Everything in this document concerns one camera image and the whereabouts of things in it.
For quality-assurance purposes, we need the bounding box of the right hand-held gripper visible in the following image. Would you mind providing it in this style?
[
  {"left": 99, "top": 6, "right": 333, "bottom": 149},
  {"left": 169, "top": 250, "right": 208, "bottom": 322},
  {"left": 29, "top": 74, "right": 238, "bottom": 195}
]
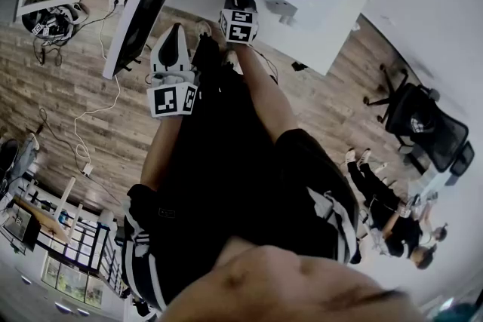
[{"left": 218, "top": 0, "right": 260, "bottom": 47}]

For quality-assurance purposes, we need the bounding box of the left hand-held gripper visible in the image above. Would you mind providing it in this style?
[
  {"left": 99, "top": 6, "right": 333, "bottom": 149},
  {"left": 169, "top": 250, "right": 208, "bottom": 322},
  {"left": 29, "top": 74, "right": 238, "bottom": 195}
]
[{"left": 146, "top": 23, "right": 199, "bottom": 119}]

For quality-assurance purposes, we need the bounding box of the person's left forearm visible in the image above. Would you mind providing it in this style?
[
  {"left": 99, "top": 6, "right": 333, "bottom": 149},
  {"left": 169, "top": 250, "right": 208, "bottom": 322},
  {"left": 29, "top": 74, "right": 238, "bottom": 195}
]
[{"left": 140, "top": 115, "right": 182, "bottom": 193}]

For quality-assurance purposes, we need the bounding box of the person's right forearm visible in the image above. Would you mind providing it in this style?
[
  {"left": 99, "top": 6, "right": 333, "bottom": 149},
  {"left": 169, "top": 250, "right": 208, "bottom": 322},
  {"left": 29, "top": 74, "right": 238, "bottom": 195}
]
[{"left": 235, "top": 43, "right": 299, "bottom": 146}]

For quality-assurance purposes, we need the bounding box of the person's right white shoe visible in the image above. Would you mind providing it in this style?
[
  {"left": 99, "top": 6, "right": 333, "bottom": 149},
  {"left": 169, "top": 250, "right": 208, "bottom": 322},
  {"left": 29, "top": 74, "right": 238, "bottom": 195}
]
[{"left": 222, "top": 50, "right": 239, "bottom": 69}]

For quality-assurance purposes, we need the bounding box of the person's white shoe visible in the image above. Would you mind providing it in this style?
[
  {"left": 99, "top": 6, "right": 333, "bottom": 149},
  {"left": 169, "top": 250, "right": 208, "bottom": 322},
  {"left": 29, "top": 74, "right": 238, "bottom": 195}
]
[
  {"left": 222, "top": 50, "right": 239, "bottom": 69},
  {"left": 195, "top": 20, "right": 213, "bottom": 38}
]

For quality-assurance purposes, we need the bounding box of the person's left white shoe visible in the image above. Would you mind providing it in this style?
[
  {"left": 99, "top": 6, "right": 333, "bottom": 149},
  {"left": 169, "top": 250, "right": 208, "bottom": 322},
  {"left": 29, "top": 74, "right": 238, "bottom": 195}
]
[{"left": 195, "top": 20, "right": 213, "bottom": 38}]

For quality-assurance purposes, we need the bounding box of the white table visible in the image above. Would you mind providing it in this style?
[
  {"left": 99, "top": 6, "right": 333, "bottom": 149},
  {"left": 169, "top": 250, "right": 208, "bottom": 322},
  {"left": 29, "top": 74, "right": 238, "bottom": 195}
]
[{"left": 162, "top": 3, "right": 369, "bottom": 77}]

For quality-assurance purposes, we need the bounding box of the person's black clothed body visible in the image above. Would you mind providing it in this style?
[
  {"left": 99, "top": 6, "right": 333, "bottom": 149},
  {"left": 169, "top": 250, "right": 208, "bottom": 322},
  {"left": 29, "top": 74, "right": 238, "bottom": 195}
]
[{"left": 120, "top": 32, "right": 359, "bottom": 310}]

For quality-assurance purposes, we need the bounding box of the black equipment pile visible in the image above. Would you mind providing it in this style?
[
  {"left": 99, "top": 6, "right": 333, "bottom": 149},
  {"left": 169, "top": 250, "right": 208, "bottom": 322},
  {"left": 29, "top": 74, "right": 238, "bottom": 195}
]
[{"left": 21, "top": 3, "right": 90, "bottom": 41}]

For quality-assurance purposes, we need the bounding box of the wooden desk with white legs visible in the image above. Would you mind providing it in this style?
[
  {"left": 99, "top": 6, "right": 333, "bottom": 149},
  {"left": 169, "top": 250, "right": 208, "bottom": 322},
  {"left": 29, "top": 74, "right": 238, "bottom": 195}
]
[{"left": 11, "top": 176, "right": 84, "bottom": 246}]

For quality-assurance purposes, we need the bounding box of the black metal railing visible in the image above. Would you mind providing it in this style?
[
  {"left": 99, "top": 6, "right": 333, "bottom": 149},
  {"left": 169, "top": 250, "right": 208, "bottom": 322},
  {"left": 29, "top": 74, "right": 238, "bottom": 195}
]
[{"left": 37, "top": 222, "right": 131, "bottom": 299}]

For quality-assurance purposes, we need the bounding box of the black office chair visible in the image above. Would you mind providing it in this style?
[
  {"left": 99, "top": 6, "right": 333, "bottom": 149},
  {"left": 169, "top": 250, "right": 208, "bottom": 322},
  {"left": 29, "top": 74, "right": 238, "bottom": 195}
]
[{"left": 364, "top": 63, "right": 475, "bottom": 175}]

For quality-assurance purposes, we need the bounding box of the black monitor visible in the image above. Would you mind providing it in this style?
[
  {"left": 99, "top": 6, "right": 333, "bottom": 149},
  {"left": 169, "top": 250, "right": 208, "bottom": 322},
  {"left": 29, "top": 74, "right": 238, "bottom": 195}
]
[{"left": 3, "top": 207, "right": 41, "bottom": 252}]

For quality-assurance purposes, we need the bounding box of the person's face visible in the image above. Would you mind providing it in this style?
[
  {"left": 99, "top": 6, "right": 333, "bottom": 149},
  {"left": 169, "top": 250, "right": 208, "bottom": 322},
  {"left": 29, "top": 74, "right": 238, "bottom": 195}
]
[{"left": 156, "top": 235, "right": 427, "bottom": 322}]

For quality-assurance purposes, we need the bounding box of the long white cable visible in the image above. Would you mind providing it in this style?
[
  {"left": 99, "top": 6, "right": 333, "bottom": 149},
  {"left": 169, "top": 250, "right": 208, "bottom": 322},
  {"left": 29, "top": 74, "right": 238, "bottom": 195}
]
[{"left": 74, "top": 17, "right": 122, "bottom": 169}]

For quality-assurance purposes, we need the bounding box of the black power cable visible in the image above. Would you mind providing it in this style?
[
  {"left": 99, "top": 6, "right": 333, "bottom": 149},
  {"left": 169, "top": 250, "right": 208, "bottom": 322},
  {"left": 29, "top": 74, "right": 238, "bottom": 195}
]
[{"left": 85, "top": 5, "right": 116, "bottom": 27}]

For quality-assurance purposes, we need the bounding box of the tangled black cable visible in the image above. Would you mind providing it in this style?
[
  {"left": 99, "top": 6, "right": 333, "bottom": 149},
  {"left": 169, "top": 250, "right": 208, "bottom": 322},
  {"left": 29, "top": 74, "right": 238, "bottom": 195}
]
[{"left": 32, "top": 39, "right": 63, "bottom": 67}]

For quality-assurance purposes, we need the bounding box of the long thin black cable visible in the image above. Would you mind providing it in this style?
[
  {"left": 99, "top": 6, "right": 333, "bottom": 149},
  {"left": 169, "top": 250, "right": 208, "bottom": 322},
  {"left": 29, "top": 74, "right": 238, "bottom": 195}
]
[{"left": 37, "top": 107, "right": 86, "bottom": 173}]

